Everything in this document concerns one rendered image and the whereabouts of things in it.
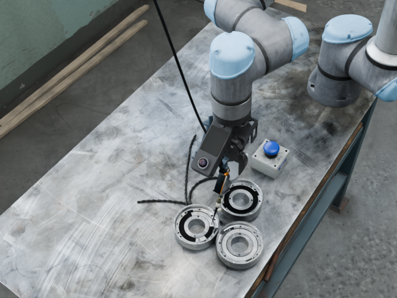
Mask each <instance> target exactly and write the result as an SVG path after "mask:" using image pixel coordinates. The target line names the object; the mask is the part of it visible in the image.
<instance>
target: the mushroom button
mask: <svg viewBox="0 0 397 298"><path fill-rule="evenodd" d="M279 149H280V147H279V145H278V143H276V142H275V141H268V142H266V143H265V144H264V146H263V150H264V152H265V153H267V154H269V155H275V154H278V153H279Z"/></svg>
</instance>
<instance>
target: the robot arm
mask: <svg viewBox="0 0 397 298"><path fill-rule="evenodd" d="M274 1H275V0H205V2H204V11H205V13H206V15H207V16H208V17H209V18H210V19H211V21H213V22H214V23H215V25H216V26H217V27H218V28H220V29H222V30H223V31H224V32H225V33H222V34H220V35H218V36H217V37H216V38H215V39H214V40H213V41H212V43H211V46H210V55H209V69H210V91H211V108H212V114H213V118H214V120H213V122H212V123H211V126H210V128H209V130H208V132H207V134H206V136H205V138H204V139H203V141H202V143H201V145H200V147H199V149H198V151H197V153H196V155H195V157H194V159H193V161H192V163H191V168H192V169H193V170H194V171H196V172H198V173H200V174H202V175H204V176H206V177H213V176H214V174H215V172H216V173H217V174H218V175H219V173H220V172H221V171H223V167H222V166H223V162H222V160H223V159H224V157H227V158H229V159H230V160H229V161H228V162H227V165H228V166H229V168H230V171H229V176H230V177H229V180H230V181H231V182H234V181H236V180H237V179H238V178H239V176H240V175H241V174H242V172H243V170H244V169H245V167H246V165H247V163H248V153H244V152H243V151H244V149H245V145H246V144H247V143H248V141H249V137H250V135H251V139H250V143H253V141H254V140H255V138H256V137H257V132H258V119H255V118H252V117H251V107H252V83H253V82H254V81H256V80H258V79H259V78H261V77H263V76H264V75H267V74H268V73H270V72H273V71H274V70H276V69H278V68H280V67H282V66H283V65H285V64H287V63H291V62H292V61H293V60H294V59H296V58H297V57H299V56H301V55H302V54H304V53H305V52H306V51H307V49H308V46H309V41H310V39H309V35H308V31H307V29H306V27H305V25H304V24H303V23H302V21H301V20H299V19H298V18H296V17H286V18H281V19H280V20H279V21H277V20H276V19H274V18H273V17H272V16H270V15H269V14H267V13H266V12H265V11H264V10H266V9H267V7H269V6H270V5H271V4H272V3H273V2H274ZM372 31H373V28H372V23H371V22H370V21H369V20H368V19H367V18H365V17H362V16H359V15H340V16H338V17H335V18H333V19H331V20H330V21H329V22H328V23H327V24H326V26H325V29H324V33H323V35H322V43H321V48H320V55H319V58H318V64H317V65H316V67H315V69H314V70H313V72H312V73H311V74H310V76H309V78H308V84H307V90H308V93H309V95H310V96H311V97H312V98H313V99H314V100H315V101H316V102H318V103H320V104H322V105H325V106H329V107H334V108H341V107H345V106H349V105H351V104H353V103H355V102H356V101H357V100H358V98H359V96H360V93H361V89H362V86H363V87H364V88H366V89H367V90H368V91H369V92H371V93H372V94H374V96H375V97H378V98H379V99H381V100H383V101H384V102H392V101H395V100H397V0H385V4H384V6H383V11H382V15H381V18H380V22H379V26H378V30H377V33H376V35H373V34H372ZM249 121H250V122H252V121H253V122H254V123H253V124H252V126H251V124H250V123H249ZM255 128H256V129H255ZM254 129H255V135H254V136H253V130H254Z"/></svg>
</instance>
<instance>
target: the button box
mask: <svg viewBox="0 0 397 298"><path fill-rule="evenodd" d="M268 141H269V140H267V139H265V141H264V142H263V143H262V144H261V146H260V147H259V148H258V149H257V151H256V152H255V153H254V155H253V156H252V161H251V168H253V169H255V170H257V171H259V172H261V173H263V174H265V175H267V176H268V177H270V178H272V179H274V180H275V179H276V177H277V176H278V175H279V173H280V172H281V170H282V169H283V168H284V166H285V165H286V164H287V162H288V159H289V152H290V150H288V149H286V148H284V147H281V146H279V147H280V149H279V153H278V154H275V155H269V154H267V153H265V152H264V150H263V146H264V144H265V143H266V142H268Z"/></svg>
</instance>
